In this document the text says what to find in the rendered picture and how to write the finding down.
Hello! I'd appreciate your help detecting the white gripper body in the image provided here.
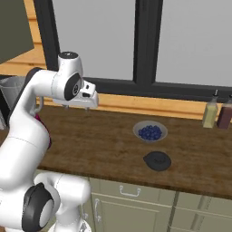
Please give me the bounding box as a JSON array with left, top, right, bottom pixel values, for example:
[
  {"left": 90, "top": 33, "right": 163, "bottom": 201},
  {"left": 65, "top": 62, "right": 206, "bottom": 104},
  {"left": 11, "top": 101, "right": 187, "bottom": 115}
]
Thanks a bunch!
[{"left": 53, "top": 91, "right": 100, "bottom": 110}]

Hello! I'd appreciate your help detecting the black blender lid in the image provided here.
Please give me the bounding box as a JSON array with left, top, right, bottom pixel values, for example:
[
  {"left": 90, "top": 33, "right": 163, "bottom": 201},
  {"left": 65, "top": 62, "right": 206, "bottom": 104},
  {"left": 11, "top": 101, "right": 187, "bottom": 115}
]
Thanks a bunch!
[{"left": 142, "top": 150, "right": 172, "bottom": 172}]

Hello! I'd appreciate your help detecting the dark red appliance base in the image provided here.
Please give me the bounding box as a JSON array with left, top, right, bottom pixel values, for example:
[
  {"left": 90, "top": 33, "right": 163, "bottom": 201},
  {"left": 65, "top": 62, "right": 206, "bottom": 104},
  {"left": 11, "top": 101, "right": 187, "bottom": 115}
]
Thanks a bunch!
[{"left": 34, "top": 113, "right": 53, "bottom": 150}]

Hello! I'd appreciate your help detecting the grey bowl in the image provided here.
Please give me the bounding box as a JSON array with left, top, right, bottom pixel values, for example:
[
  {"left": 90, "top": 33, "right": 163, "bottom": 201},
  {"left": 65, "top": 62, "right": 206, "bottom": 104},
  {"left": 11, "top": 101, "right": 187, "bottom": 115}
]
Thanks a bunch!
[{"left": 132, "top": 120, "right": 169, "bottom": 144}]

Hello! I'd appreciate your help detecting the blueberries pile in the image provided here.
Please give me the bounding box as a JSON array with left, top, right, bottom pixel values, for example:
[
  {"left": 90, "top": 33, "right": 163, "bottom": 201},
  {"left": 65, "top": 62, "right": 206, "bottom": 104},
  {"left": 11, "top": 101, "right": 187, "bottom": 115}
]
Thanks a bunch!
[{"left": 138, "top": 124, "right": 163, "bottom": 141}]

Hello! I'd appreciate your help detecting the olive drawer front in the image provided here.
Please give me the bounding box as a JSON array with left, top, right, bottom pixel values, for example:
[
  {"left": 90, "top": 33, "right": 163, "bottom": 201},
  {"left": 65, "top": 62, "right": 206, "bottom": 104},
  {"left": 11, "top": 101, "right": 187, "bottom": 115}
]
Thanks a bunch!
[
  {"left": 175, "top": 191, "right": 232, "bottom": 218},
  {"left": 88, "top": 177, "right": 177, "bottom": 208}
]

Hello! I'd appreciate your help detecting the olive cupboard door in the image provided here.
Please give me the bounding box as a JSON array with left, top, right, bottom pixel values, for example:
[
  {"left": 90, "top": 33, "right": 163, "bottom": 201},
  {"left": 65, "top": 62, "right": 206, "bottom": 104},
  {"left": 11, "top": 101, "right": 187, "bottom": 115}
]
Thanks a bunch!
[
  {"left": 168, "top": 208, "right": 232, "bottom": 232},
  {"left": 90, "top": 193, "right": 174, "bottom": 232}
]

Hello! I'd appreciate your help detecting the yellow oil bottle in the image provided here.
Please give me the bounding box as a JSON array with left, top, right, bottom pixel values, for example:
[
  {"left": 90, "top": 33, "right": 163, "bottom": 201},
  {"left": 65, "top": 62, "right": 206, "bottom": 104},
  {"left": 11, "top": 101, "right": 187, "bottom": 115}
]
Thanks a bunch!
[{"left": 201, "top": 89, "right": 219, "bottom": 130}]

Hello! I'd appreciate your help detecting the dark brown sauce bottle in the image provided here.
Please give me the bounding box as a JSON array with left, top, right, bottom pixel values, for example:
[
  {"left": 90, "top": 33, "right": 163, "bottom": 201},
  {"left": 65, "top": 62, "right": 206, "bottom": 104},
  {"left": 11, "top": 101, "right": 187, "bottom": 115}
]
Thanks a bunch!
[{"left": 216, "top": 93, "right": 232, "bottom": 131}]

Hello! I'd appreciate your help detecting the dark window frame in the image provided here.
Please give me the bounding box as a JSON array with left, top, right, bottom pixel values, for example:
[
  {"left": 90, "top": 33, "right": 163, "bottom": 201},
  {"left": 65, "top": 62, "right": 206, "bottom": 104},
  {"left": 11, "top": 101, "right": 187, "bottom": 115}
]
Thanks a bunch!
[{"left": 33, "top": 0, "right": 232, "bottom": 103}]

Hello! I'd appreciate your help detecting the olive wall cupboard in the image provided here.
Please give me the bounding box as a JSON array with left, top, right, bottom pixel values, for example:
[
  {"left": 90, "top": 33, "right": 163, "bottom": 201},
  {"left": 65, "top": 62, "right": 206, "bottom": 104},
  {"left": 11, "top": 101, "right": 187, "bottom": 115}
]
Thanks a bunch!
[{"left": 0, "top": 0, "right": 35, "bottom": 65}]

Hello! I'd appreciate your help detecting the silver drawer handle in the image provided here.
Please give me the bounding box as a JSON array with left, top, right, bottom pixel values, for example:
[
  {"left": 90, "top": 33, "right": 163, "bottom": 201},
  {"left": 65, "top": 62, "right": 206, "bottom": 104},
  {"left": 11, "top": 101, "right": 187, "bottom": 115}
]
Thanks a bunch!
[{"left": 119, "top": 184, "right": 142, "bottom": 198}]

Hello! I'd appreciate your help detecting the silver cupboard door handle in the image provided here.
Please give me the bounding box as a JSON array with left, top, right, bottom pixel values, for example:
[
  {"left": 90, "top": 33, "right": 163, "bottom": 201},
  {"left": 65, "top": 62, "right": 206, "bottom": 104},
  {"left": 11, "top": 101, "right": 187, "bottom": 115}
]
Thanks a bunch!
[{"left": 93, "top": 198, "right": 102, "bottom": 224}]

